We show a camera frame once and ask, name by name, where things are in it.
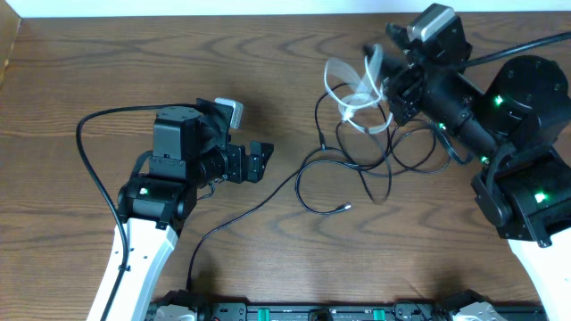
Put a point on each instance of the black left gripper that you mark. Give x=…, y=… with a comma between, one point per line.
x=240, y=169

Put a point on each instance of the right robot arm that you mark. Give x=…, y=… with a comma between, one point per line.
x=524, y=187

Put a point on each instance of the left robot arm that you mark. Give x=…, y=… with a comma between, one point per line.
x=192, y=148

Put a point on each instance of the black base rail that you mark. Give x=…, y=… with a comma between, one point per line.
x=467, y=305

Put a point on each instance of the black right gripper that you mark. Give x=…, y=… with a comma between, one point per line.
x=399, y=83

